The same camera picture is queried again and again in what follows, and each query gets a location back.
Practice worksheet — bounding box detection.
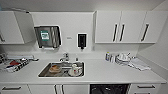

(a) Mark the stainless steel dishwasher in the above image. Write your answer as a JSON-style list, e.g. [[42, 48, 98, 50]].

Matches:
[[89, 83, 131, 94]]

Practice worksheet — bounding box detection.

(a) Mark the white grey clutter pile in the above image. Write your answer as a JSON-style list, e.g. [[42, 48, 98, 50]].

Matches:
[[0, 52, 39, 73]]

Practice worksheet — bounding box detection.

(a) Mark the white corner wall cabinet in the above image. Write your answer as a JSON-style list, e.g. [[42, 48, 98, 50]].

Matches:
[[0, 10, 36, 45]]

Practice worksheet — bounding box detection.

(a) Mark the steel paper towel dispenser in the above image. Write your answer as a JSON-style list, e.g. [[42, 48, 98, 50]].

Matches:
[[33, 25, 63, 51]]

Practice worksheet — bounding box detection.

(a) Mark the small chrome sink knob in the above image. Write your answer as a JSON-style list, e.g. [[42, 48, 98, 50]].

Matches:
[[74, 56, 79, 63]]

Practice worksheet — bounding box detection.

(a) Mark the stainless steel sink basin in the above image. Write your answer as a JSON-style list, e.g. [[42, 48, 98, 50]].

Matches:
[[37, 61, 86, 79]]

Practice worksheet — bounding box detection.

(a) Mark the black wall soap dispenser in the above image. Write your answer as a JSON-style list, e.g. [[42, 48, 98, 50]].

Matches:
[[76, 32, 88, 50]]

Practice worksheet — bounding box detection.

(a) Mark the chrome sink faucet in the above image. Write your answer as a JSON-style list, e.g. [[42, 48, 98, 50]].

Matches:
[[59, 52, 71, 63]]

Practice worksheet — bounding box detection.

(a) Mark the white mug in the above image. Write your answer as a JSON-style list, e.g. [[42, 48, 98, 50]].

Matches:
[[70, 63, 82, 77]]

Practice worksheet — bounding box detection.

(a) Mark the orange bowl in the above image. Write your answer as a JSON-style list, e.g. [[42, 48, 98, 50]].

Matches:
[[48, 64, 62, 74]]

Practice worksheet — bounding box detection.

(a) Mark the white upper cabinet door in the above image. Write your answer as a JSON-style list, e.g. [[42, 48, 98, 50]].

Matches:
[[94, 10, 123, 44], [139, 10, 168, 44], [118, 10, 149, 44]]

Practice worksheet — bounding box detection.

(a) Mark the dark bar cabinet handle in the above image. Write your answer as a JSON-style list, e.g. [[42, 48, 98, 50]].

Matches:
[[112, 23, 119, 43], [119, 23, 126, 43], [141, 23, 150, 43]]

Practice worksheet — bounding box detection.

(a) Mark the white cabinet door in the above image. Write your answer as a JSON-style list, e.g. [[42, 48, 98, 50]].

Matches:
[[94, 10, 123, 44], [28, 84, 58, 94], [139, 10, 168, 44], [118, 10, 149, 44], [61, 84, 91, 94]]

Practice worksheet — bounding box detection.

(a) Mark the steel lower door handle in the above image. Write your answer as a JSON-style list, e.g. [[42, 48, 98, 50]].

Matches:
[[53, 85, 59, 94], [60, 85, 65, 94]]

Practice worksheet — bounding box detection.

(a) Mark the white cup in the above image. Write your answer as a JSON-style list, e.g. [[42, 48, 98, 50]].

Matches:
[[118, 52, 132, 61]]

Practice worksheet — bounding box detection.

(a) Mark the white lower cabinet door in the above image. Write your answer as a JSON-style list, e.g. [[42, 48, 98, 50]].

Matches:
[[28, 84, 58, 94], [61, 84, 91, 94]]

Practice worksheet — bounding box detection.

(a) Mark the red black printed packet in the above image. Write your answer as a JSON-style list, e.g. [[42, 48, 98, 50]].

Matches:
[[5, 59, 30, 73]]

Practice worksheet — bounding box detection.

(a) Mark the white plate stack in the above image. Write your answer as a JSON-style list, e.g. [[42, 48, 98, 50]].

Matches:
[[114, 55, 134, 66]]

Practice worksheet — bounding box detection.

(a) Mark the small clear bottle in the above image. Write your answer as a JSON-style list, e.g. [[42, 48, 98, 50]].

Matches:
[[110, 54, 116, 64]]

